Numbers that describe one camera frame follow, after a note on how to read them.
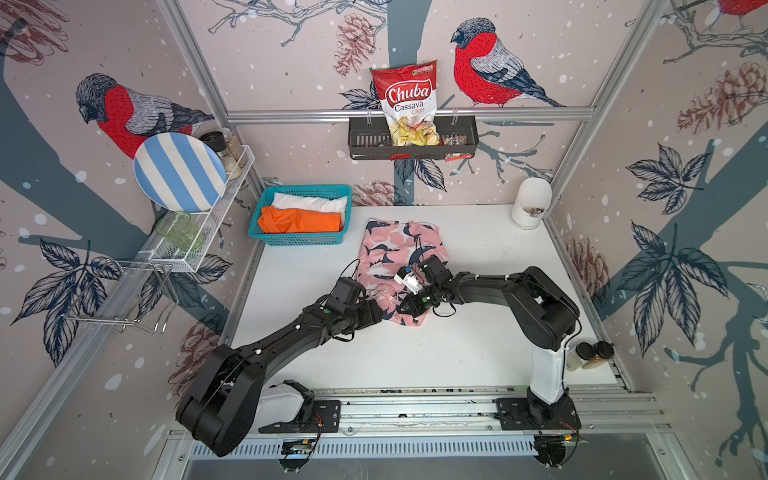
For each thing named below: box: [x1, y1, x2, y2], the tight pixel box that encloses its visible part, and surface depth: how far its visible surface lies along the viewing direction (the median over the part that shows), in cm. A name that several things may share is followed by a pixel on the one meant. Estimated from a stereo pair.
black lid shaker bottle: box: [566, 342, 596, 372], surface depth 77 cm
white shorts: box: [271, 192, 348, 215], surface depth 116 cm
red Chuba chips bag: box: [371, 60, 443, 147], surface depth 83 cm
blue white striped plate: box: [133, 132, 228, 213], surface depth 74 cm
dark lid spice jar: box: [199, 131, 229, 158], surface depth 81 cm
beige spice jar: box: [221, 128, 245, 180], surface depth 85 cm
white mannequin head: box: [511, 177, 553, 230], surface depth 110 cm
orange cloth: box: [257, 206, 343, 233], surface depth 109 cm
